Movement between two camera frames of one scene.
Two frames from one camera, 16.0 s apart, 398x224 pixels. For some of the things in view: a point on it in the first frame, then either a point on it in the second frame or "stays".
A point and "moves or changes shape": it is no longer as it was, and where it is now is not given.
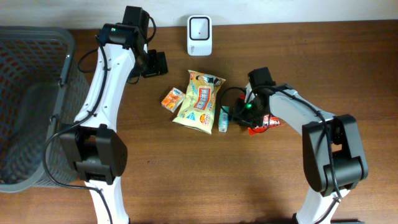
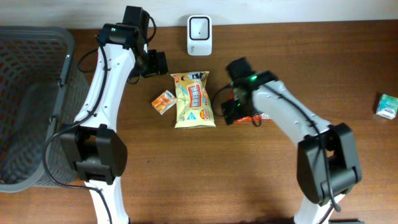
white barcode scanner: [199, 35] stays
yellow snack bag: [198, 110] moves or changes shape
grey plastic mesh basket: [43, 88] stays
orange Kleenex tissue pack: [173, 99] to [163, 102]
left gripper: [158, 64] stays
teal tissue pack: [223, 121] to [387, 106]
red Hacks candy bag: [268, 122] moves or changes shape
